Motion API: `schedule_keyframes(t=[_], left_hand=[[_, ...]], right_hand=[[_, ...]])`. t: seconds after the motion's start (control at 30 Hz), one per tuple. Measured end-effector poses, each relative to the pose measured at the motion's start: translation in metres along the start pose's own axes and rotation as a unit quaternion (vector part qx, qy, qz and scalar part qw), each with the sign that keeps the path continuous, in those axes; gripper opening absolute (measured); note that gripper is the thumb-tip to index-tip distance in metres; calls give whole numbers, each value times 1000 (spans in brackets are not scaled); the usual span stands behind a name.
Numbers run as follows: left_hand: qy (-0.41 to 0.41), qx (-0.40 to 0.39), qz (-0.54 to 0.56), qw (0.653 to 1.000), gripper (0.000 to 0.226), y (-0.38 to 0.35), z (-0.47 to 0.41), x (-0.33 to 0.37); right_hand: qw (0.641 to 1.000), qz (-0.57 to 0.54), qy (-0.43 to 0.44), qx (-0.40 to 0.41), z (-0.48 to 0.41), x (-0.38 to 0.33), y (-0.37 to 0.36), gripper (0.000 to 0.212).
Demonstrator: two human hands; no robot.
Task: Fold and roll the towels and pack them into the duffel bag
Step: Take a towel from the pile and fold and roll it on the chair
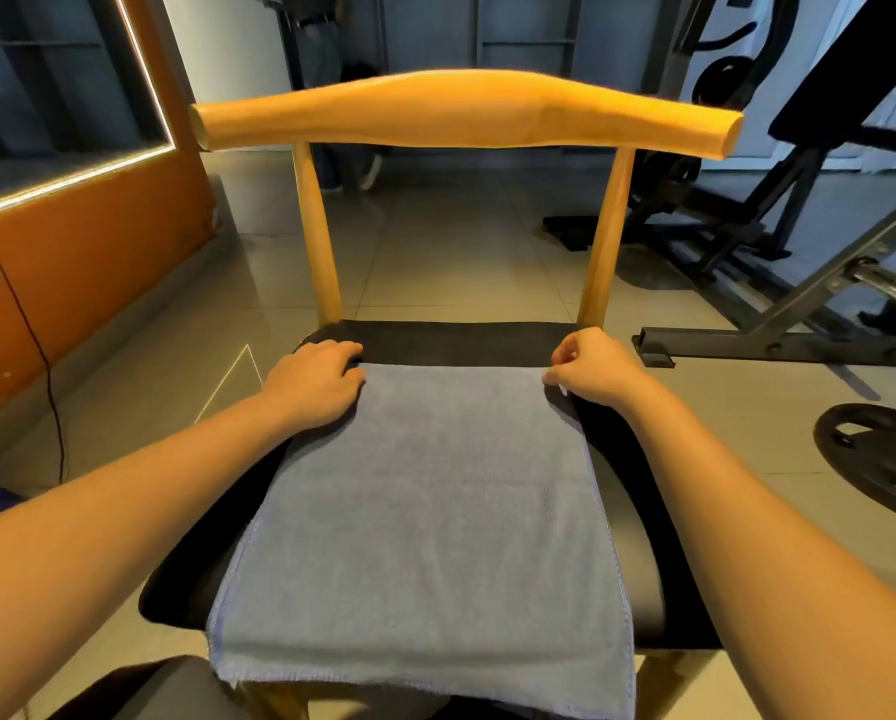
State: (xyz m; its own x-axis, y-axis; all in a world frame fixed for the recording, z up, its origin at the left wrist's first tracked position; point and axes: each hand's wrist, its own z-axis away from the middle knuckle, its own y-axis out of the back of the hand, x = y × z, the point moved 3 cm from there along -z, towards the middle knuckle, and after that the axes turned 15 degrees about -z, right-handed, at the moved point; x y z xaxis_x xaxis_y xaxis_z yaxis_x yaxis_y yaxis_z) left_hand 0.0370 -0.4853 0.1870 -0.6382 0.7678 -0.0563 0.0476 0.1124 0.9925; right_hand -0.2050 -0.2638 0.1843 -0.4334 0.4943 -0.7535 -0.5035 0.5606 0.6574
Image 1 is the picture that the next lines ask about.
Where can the person's left hand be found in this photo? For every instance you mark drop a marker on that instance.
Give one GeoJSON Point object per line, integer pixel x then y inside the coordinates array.
{"type": "Point", "coordinates": [316, 385]}

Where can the person's right hand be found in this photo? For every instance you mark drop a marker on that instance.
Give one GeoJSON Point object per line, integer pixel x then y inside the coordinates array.
{"type": "Point", "coordinates": [598, 367]}

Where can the single blue-grey towel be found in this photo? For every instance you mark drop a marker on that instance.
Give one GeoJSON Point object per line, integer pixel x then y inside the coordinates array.
{"type": "Point", "coordinates": [433, 562]}

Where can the person's left forearm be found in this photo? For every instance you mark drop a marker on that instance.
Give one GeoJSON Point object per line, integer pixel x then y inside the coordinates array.
{"type": "Point", "coordinates": [88, 547]}

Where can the person's right forearm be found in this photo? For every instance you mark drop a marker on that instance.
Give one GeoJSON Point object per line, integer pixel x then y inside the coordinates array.
{"type": "Point", "coordinates": [778, 547]}

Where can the person's left leg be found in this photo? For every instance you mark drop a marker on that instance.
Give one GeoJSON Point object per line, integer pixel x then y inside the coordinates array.
{"type": "Point", "coordinates": [148, 690]}

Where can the black and grey gym machine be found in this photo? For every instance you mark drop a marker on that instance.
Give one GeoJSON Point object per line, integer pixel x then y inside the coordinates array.
{"type": "Point", "coordinates": [763, 247]}

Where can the wooden chair with black seat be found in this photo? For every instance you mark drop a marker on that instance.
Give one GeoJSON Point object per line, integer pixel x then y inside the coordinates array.
{"type": "Point", "coordinates": [463, 109]}

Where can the loose black weight plate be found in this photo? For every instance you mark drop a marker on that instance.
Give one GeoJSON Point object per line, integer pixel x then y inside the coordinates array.
{"type": "Point", "coordinates": [880, 460]}

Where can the wall mirror with light strip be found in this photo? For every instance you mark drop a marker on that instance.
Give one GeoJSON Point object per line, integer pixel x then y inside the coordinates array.
{"type": "Point", "coordinates": [50, 75]}

